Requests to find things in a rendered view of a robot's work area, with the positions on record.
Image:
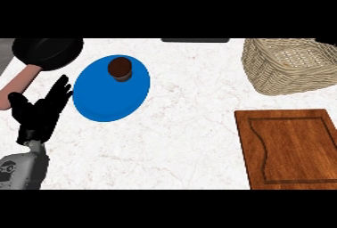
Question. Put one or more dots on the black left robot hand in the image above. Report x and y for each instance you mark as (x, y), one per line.
(42, 114)

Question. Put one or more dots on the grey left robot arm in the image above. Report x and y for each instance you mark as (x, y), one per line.
(20, 170)

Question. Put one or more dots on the brown wooden cutting board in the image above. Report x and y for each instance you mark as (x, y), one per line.
(292, 148)

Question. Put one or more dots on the wicker basket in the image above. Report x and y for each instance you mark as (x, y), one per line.
(290, 66)

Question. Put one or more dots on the blue oval plate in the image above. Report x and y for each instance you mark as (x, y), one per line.
(110, 92)

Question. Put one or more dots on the grey strip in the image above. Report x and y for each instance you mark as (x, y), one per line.
(5, 53)

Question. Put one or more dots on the chocolate cupcake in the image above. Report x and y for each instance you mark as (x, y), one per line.
(120, 69)

